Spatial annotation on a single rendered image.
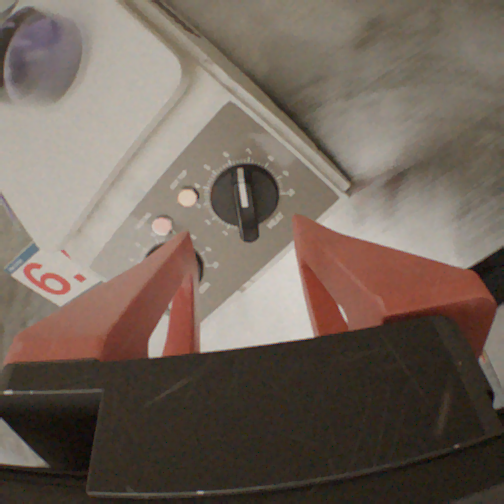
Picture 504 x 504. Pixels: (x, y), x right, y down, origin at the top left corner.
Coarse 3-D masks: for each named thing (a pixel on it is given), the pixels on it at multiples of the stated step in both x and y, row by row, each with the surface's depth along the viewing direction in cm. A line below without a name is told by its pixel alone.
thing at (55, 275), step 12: (60, 252) 26; (24, 264) 27; (36, 264) 27; (48, 264) 27; (60, 264) 27; (72, 264) 27; (24, 276) 28; (36, 276) 28; (48, 276) 28; (60, 276) 28; (72, 276) 28; (84, 276) 28; (36, 288) 29; (48, 288) 29; (60, 288) 29; (72, 288) 29
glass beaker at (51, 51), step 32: (0, 0) 11; (32, 0) 13; (0, 32) 11; (32, 32) 12; (64, 32) 14; (0, 64) 12; (32, 64) 13; (64, 64) 15; (0, 96) 13; (32, 96) 14; (64, 96) 16
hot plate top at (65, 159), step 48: (48, 0) 16; (96, 0) 15; (96, 48) 16; (144, 48) 15; (96, 96) 16; (144, 96) 16; (0, 144) 19; (48, 144) 18; (96, 144) 17; (48, 192) 18; (96, 192) 17; (48, 240) 19
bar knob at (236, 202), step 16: (224, 176) 18; (240, 176) 17; (256, 176) 19; (224, 192) 19; (240, 192) 17; (256, 192) 19; (272, 192) 19; (224, 208) 19; (240, 208) 18; (256, 208) 20; (272, 208) 20; (240, 224) 18; (256, 224) 18; (256, 240) 19
